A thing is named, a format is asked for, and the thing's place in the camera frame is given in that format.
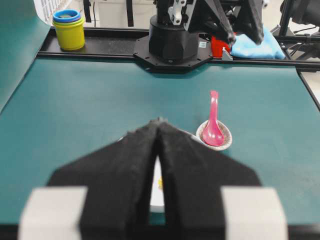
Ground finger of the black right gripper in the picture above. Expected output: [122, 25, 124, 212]
[200, 0, 236, 47]
[242, 0, 264, 45]

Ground stacked coloured plastic cups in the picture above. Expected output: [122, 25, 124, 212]
[52, 9, 85, 51]

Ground blue folded cloth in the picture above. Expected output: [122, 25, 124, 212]
[230, 26, 286, 60]

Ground speckled ceramic spoon rest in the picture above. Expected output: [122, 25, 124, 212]
[196, 120, 233, 151]

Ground yellow hexagonal prism block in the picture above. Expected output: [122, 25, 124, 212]
[157, 177, 164, 190]

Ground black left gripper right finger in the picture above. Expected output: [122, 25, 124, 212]
[156, 121, 262, 240]

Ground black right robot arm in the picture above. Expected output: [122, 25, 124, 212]
[155, 0, 264, 47]

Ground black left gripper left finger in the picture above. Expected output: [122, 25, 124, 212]
[46, 120, 160, 240]

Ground pink plastic soup spoon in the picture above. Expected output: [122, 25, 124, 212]
[202, 90, 224, 147]

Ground red small box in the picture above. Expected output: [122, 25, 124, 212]
[210, 35, 230, 59]

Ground white round bowl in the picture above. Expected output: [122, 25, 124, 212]
[117, 128, 203, 213]

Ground green mat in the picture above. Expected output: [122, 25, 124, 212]
[0, 0, 320, 226]

